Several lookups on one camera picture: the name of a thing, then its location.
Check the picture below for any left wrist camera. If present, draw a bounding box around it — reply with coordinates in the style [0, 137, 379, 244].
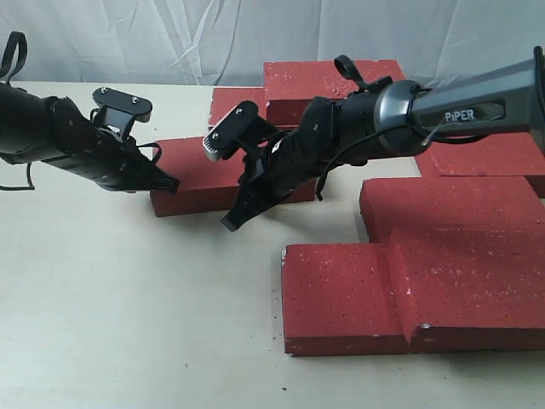
[90, 87, 152, 139]

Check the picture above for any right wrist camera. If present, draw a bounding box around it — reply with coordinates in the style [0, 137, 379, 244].
[203, 100, 283, 161]

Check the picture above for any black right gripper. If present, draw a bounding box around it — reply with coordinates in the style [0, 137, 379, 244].
[221, 130, 336, 232]

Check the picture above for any red front left brick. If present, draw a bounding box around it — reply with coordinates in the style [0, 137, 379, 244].
[281, 243, 409, 357]

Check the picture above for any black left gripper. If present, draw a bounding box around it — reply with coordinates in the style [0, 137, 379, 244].
[44, 108, 180, 193]

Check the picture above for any red top stacked brick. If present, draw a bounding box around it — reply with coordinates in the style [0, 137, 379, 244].
[263, 60, 408, 127]

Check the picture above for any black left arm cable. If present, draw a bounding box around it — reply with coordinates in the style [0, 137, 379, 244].
[0, 31, 163, 192]

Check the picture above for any grey fabric backdrop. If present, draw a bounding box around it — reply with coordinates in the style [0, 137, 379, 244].
[1, 1, 544, 86]

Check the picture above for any red moved brick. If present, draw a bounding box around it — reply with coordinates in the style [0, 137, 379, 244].
[149, 135, 317, 218]
[387, 228, 544, 353]

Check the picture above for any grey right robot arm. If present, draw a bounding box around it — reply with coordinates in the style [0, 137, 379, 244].
[203, 47, 544, 231]

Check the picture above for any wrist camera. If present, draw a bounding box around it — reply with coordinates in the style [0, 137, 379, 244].
[90, 87, 152, 139]
[203, 100, 283, 161]

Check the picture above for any red lower middle right brick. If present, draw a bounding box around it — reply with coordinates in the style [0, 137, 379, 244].
[359, 176, 544, 242]

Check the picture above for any red back left brick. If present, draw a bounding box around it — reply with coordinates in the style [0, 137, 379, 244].
[208, 87, 299, 131]

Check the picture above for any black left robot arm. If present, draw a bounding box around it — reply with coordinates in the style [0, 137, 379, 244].
[1, 84, 179, 193]

